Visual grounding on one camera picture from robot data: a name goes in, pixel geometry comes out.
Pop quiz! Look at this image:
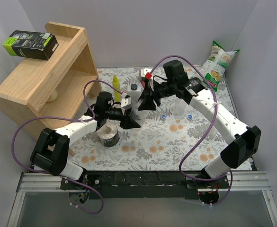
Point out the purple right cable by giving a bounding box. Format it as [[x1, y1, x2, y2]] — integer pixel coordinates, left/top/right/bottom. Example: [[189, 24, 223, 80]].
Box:
[[150, 55, 233, 205]]

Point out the yellow squeeze bottle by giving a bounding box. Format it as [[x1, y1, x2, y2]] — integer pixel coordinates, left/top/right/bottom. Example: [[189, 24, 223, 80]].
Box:
[[112, 75, 121, 102]]

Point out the wooden shelf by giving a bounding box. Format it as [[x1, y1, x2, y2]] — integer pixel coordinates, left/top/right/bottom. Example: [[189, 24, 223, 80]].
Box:
[[0, 22, 102, 138]]

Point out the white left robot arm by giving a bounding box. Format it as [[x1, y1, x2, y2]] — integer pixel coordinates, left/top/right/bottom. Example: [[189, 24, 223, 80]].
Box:
[[30, 92, 141, 189]]

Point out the green chips bag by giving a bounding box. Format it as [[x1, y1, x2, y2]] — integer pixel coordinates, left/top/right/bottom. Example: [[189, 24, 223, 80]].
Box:
[[200, 41, 240, 92]]

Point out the clear plastic bottle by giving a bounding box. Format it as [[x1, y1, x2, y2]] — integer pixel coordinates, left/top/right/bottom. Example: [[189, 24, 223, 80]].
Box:
[[171, 99, 188, 117], [203, 127, 218, 144], [129, 111, 147, 135]]

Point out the cream object under shelf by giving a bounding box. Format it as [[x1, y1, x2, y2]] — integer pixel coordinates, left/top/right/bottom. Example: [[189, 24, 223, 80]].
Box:
[[46, 90, 58, 103]]

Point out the purple cable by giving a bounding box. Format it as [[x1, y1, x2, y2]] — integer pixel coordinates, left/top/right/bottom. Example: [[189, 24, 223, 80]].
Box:
[[11, 80, 127, 215], [150, 55, 233, 205]]

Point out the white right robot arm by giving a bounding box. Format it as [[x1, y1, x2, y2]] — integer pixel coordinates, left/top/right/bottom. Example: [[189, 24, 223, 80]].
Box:
[[138, 60, 261, 188]]

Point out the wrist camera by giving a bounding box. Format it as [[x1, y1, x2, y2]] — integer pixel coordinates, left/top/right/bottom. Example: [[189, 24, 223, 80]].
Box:
[[121, 92, 132, 110], [138, 68, 151, 87]]

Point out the floral table mat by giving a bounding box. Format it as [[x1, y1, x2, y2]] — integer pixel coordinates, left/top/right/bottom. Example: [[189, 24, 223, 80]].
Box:
[[67, 67, 252, 171]]

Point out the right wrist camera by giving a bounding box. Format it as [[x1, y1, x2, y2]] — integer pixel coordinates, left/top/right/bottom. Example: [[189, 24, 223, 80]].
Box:
[[138, 68, 151, 87]]

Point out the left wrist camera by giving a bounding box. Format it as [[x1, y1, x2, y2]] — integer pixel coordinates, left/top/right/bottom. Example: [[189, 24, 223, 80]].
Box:
[[121, 92, 132, 110]]

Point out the black green box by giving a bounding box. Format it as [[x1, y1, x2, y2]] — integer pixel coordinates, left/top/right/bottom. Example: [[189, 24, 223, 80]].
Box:
[[2, 30, 59, 61]]

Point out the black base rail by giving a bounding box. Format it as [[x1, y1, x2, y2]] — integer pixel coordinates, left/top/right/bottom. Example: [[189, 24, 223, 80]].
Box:
[[60, 171, 229, 200]]

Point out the white bottle black cap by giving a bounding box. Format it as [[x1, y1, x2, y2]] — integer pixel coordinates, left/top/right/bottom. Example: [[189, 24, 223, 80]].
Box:
[[127, 84, 143, 104]]

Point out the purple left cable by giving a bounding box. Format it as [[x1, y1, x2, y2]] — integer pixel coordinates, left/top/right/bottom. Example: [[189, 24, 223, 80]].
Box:
[[11, 80, 127, 215]]

